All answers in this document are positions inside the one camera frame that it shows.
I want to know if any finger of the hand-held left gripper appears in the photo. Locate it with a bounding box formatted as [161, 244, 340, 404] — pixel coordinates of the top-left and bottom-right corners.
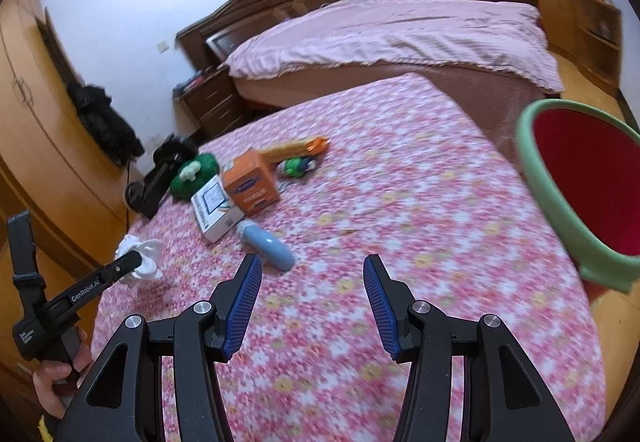
[99, 250, 146, 285]

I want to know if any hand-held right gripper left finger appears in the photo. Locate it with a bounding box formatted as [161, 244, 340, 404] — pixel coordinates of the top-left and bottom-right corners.
[57, 253, 264, 442]

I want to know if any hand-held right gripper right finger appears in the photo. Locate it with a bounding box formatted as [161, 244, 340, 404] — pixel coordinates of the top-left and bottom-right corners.
[362, 253, 578, 442]

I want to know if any white foam net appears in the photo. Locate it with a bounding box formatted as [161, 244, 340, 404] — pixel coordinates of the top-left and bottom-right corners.
[114, 236, 163, 287]

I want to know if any light blue bottle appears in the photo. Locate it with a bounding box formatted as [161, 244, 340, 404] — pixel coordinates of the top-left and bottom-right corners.
[237, 219, 296, 270]

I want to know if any red bin with green rim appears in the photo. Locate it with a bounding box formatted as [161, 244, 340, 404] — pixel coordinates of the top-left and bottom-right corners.
[515, 99, 640, 295]

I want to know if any person's left hand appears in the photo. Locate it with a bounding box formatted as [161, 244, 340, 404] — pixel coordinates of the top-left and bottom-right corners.
[32, 327, 93, 420]

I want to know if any white printed box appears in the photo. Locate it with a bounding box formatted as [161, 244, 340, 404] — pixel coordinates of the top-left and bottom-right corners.
[190, 174, 246, 243]

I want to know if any black device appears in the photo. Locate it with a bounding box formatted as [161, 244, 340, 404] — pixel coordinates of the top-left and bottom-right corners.
[125, 134, 201, 220]

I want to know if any pink floral tablecloth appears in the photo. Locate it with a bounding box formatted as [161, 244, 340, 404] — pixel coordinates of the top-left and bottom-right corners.
[95, 72, 608, 442]

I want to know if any orange box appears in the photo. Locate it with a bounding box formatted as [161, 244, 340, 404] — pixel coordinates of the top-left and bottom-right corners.
[221, 149, 281, 217]

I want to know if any green round toy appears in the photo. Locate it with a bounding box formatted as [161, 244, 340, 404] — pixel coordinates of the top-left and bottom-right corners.
[169, 153, 221, 199]

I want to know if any black coat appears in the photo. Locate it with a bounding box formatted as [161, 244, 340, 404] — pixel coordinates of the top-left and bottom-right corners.
[65, 82, 146, 167]

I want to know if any small green blue toy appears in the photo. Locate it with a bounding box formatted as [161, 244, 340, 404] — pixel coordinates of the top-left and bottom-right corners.
[277, 156, 318, 179]

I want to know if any orange snack packet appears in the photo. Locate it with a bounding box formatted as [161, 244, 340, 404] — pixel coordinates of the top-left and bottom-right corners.
[262, 136, 330, 163]

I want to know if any light wooden wardrobe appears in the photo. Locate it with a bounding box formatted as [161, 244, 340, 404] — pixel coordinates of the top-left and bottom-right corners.
[0, 0, 146, 423]

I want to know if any dark wooden nightstand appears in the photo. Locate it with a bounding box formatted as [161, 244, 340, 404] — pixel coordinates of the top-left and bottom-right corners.
[172, 66, 251, 143]

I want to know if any small stack of books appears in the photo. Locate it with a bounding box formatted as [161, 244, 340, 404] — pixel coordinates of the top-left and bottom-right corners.
[172, 72, 208, 95]

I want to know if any pink bedspread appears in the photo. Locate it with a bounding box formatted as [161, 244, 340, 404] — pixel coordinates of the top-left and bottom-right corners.
[220, 0, 566, 92]

